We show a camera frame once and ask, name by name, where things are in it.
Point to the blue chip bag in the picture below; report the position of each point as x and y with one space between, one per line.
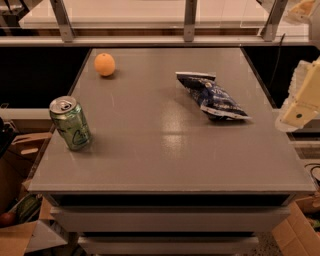
212 99

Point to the left cardboard box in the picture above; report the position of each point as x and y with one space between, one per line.
34 229

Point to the metal window frame rail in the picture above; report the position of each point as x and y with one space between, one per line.
106 23

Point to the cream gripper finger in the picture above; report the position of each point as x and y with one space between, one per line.
303 102

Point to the cardboard box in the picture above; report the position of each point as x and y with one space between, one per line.
34 229
295 235

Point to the green soda can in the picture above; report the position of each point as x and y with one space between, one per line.
70 121

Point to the orange fruit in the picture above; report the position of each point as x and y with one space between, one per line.
104 64

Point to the right cardboard box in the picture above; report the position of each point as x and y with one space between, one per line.
295 235

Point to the red apple in box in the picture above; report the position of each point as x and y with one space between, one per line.
7 219

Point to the grey drawer cabinet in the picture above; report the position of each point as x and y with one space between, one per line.
168 230

